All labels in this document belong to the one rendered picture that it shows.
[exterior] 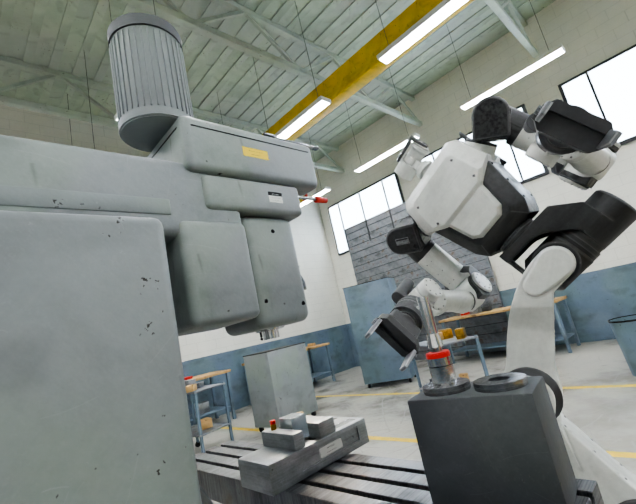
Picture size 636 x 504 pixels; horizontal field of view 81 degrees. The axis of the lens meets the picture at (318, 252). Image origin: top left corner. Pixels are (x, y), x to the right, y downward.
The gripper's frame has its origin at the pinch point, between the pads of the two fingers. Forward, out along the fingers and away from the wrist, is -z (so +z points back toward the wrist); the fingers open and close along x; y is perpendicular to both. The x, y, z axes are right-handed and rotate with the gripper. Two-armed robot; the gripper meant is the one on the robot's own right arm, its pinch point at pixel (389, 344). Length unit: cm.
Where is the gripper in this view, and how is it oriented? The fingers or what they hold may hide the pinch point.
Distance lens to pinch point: 92.1
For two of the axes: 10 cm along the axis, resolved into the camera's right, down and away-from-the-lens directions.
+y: 4.5, -6.7, -5.9
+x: -7.3, -6.6, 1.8
